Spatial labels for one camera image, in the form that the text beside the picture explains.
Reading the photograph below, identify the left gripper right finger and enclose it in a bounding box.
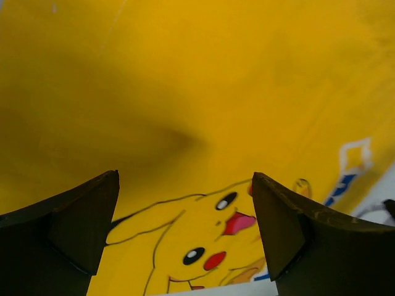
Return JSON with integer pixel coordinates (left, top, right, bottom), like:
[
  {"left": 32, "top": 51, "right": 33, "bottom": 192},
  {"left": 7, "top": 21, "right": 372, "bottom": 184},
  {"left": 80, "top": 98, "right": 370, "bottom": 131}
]
[{"left": 252, "top": 172, "right": 394, "bottom": 295}]

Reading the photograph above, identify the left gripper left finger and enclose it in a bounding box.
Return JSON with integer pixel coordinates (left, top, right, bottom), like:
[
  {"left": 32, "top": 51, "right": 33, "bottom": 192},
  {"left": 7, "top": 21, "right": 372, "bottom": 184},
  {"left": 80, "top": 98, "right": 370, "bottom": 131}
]
[{"left": 1, "top": 170, "right": 120, "bottom": 295}]

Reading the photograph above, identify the yellow Pikachu cloth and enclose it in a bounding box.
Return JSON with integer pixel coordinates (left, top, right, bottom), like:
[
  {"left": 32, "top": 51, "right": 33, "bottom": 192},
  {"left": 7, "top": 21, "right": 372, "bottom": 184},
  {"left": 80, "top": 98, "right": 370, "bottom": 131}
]
[{"left": 1, "top": 1, "right": 394, "bottom": 295}]

